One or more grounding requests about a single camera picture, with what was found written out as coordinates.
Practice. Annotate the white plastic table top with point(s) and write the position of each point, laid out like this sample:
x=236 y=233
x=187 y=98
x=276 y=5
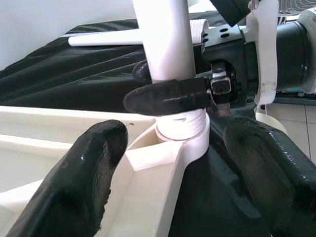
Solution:
x=148 y=185

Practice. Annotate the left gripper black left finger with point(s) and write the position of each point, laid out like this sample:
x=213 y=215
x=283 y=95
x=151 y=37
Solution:
x=79 y=185

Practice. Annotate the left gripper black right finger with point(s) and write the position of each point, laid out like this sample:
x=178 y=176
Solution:
x=276 y=177

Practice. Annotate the white plastic table leg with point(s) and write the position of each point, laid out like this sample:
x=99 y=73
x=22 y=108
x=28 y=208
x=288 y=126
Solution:
x=168 y=37
x=103 y=39

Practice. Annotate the white fan head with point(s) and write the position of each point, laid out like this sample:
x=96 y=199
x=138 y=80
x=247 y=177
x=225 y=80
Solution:
x=296 y=6

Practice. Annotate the white round stand base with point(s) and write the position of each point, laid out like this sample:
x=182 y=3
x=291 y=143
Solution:
x=271 y=123

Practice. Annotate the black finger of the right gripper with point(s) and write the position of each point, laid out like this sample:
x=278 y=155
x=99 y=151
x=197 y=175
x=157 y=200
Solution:
x=142 y=71
x=168 y=98

